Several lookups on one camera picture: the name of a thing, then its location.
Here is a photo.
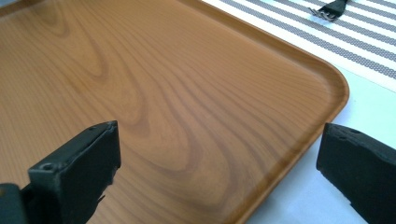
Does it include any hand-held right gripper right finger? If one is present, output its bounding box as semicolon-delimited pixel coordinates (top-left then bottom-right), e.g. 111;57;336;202
316;122;396;224

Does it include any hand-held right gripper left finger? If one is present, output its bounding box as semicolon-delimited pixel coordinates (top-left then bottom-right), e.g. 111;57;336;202
20;119;122;224

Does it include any wood-grain brown tray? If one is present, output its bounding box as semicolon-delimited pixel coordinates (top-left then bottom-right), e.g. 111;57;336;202
0;0;350;224

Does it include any striped white grey placemat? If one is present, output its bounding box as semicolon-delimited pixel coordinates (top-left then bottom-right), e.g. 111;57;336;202
201;0;396;93

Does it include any black-handled metal fork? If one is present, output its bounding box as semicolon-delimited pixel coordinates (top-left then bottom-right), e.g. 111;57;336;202
308;0;350;22

